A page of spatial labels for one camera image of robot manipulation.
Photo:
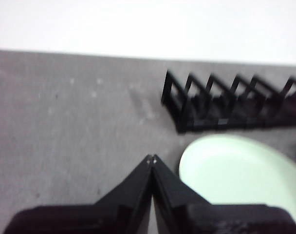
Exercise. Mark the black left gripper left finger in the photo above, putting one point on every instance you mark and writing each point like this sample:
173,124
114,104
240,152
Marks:
101,217

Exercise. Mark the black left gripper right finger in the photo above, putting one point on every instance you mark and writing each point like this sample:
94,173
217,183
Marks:
199,219

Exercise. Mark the pale green plate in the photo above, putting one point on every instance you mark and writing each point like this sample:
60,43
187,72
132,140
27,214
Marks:
235,170

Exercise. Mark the black plate rack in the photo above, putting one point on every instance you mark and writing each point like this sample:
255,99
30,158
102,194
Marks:
211,117

